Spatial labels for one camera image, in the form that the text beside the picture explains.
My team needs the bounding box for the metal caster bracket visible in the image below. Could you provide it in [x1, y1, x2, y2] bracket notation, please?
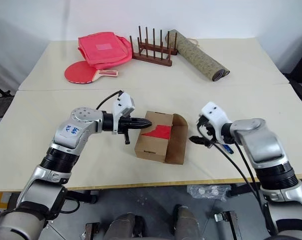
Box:
[84, 221, 101, 240]
[212, 210, 243, 240]

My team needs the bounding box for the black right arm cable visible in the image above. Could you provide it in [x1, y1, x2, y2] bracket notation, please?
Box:
[212, 142, 266, 208]
[233, 140, 259, 183]

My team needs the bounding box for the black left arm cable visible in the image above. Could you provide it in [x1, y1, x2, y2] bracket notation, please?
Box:
[95, 89, 125, 111]

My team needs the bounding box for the rolled olive patterned mat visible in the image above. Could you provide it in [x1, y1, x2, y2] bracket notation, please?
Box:
[165, 29, 231, 82]

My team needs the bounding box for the black table frame bar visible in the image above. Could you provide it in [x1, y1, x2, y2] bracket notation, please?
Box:
[227, 183, 261, 199]
[65, 189, 100, 205]

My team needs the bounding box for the red flat item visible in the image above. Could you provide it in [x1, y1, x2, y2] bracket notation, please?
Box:
[142, 124, 172, 140]

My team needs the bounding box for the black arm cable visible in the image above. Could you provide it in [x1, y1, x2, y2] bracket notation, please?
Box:
[212, 142, 266, 208]
[95, 89, 125, 111]
[233, 140, 259, 183]

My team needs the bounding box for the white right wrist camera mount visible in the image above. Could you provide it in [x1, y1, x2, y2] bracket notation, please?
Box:
[199, 101, 234, 145]

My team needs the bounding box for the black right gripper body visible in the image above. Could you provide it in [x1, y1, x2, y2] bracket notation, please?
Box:
[196, 113, 218, 149]

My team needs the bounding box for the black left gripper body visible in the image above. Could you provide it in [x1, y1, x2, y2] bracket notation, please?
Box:
[118, 116, 141, 146]

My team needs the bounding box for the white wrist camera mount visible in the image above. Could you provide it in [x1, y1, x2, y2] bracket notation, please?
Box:
[111, 91, 136, 136]
[199, 101, 234, 145]

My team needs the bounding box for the red table tennis paddle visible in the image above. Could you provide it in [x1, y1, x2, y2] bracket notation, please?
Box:
[63, 60, 120, 85]

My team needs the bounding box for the pink fabric bag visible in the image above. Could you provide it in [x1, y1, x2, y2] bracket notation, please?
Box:
[77, 31, 133, 70]

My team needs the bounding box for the dark grey rounded shape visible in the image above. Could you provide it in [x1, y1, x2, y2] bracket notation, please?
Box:
[174, 204, 201, 240]
[107, 212, 142, 240]

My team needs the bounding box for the dark wooden peg rack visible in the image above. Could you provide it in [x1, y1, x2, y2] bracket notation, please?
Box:
[129, 24, 179, 67]

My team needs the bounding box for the black furniture piece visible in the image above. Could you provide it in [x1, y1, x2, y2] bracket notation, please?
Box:
[282, 41, 302, 104]

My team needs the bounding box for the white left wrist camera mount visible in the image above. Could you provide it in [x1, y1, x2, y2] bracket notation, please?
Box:
[111, 91, 136, 136]

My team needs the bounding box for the clear plastic bag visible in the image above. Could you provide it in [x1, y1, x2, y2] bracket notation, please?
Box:
[186, 184, 229, 201]

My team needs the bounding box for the brown cardboard box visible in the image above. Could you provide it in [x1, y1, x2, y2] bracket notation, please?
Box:
[134, 110, 189, 166]

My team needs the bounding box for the black stand leg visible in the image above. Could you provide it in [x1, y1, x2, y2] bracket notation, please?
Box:
[0, 79, 12, 99]

